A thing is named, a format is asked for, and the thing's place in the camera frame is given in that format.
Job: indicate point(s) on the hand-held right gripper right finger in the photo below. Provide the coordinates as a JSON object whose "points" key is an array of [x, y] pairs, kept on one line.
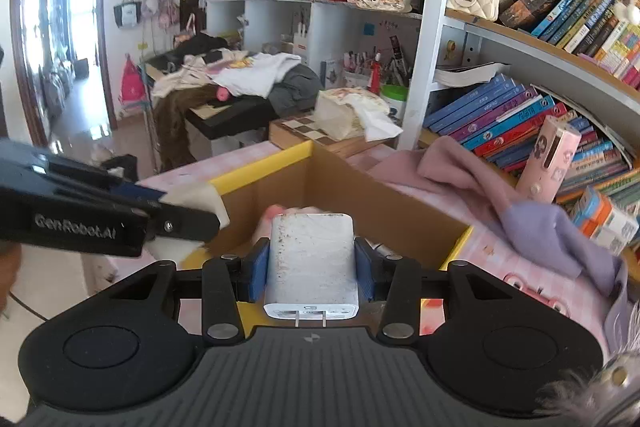
{"points": [[364, 272]]}

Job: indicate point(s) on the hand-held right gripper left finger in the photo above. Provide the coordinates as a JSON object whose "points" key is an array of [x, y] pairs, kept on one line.
{"points": [[257, 272]]}

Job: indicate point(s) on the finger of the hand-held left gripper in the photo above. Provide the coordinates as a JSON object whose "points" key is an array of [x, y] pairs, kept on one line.
{"points": [[185, 224], [65, 172]]}

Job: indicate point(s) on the white soft pad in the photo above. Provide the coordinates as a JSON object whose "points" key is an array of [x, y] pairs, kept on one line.
{"points": [[200, 197]]}

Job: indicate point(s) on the white power adapter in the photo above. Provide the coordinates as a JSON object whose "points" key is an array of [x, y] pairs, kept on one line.
{"points": [[310, 267]]}

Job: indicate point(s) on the pink plush paw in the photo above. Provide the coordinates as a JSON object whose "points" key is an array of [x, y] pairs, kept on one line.
{"points": [[274, 213]]}

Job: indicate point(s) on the cardboard box with yellow edges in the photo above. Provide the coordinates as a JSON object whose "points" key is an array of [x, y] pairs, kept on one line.
{"points": [[380, 207]]}

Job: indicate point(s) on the brown furry garment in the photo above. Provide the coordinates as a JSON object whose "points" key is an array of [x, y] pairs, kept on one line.
{"points": [[172, 127]]}

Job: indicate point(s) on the pink backpack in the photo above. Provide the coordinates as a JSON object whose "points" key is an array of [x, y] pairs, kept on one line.
{"points": [[131, 84]]}

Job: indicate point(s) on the black bench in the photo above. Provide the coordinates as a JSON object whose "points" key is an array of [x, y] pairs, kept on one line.
{"points": [[235, 117]]}

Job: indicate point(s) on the pink cloth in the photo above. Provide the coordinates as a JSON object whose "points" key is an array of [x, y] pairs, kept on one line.
{"points": [[450, 167]]}

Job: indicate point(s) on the wooden chessboard box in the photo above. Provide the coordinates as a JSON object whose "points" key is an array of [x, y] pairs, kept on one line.
{"points": [[295, 129]]}

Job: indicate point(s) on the floral tissue pack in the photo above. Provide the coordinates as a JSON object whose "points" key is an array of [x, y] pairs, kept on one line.
{"points": [[340, 112]]}

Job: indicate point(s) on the white clothes pile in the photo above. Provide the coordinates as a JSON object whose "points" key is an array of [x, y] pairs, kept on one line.
{"points": [[250, 74]]}

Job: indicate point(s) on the white tote bag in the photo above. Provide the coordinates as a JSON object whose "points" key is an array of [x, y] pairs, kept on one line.
{"points": [[126, 14]]}

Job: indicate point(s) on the grey garment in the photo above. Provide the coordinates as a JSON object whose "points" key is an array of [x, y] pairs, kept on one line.
{"points": [[295, 89]]}

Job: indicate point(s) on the green lid wipes canister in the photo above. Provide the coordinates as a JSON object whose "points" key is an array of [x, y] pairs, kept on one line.
{"points": [[395, 99]]}

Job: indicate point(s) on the purple cloth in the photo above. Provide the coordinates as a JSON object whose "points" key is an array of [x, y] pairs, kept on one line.
{"points": [[545, 232]]}

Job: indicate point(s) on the pink hanging bags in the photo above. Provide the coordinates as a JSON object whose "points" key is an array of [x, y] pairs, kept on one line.
{"points": [[160, 9]]}

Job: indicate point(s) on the red bottle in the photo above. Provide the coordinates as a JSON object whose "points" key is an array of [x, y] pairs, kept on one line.
{"points": [[375, 79]]}

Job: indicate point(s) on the row of colourful books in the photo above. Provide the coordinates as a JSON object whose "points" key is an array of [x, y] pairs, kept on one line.
{"points": [[490, 112]]}

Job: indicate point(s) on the pink cartoon cylinder case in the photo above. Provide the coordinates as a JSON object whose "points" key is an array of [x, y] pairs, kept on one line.
{"points": [[547, 157]]}

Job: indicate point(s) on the open white book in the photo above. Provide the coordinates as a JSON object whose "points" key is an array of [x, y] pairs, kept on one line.
{"points": [[465, 77]]}

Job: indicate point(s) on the orange and white carton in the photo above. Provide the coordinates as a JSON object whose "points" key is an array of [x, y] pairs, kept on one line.
{"points": [[600, 217]]}

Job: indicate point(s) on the white desk hutch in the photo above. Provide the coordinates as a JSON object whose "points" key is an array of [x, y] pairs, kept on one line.
{"points": [[325, 22]]}

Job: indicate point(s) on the white and wood bookshelf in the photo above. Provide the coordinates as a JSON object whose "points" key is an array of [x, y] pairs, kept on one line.
{"points": [[430, 32]]}

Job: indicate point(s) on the grey fluffy trim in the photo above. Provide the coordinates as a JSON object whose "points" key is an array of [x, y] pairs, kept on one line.
{"points": [[590, 392]]}

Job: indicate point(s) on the leaning stack of books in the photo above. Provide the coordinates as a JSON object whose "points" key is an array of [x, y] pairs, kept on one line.
{"points": [[575, 12]]}

